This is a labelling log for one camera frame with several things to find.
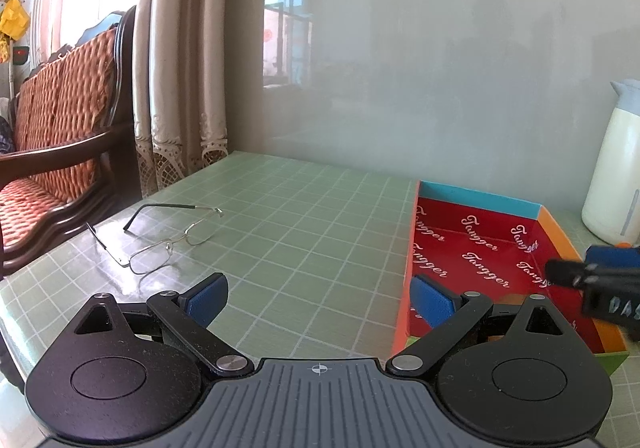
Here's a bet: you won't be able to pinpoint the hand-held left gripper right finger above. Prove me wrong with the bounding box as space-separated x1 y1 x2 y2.
386 274 573 376

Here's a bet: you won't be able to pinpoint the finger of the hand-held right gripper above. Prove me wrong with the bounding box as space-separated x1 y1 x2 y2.
544 257 640 290
586 244 640 271

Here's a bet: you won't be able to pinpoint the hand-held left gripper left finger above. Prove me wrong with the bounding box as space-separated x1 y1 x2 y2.
74 272 253 376

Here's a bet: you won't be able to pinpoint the red cardboard box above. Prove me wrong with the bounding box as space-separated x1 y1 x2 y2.
391 179 632 379

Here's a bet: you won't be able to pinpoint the white thermos jug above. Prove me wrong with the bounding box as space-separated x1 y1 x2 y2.
581 78 640 245

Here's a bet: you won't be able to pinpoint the green grid table mat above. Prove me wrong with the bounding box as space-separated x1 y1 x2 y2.
0 151 640 448

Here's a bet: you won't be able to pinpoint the orange patterned seat cushion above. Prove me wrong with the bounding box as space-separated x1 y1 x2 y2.
0 177 92 255

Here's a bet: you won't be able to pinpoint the beige lace curtain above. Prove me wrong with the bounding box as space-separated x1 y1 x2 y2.
132 0 232 200

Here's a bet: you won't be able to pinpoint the dark wooden sofa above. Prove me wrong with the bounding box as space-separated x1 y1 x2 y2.
0 4 145 279

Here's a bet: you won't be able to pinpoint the orange patterned back cushion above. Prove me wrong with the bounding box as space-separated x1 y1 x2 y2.
12 26 122 155

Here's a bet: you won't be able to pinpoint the white coat stand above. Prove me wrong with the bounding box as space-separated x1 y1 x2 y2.
6 0 17 102

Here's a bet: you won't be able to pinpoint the yellow bag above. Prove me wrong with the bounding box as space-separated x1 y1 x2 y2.
0 0 31 38

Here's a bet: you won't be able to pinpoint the metal frame eyeglasses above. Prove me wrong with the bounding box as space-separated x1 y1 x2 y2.
86 202 223 275

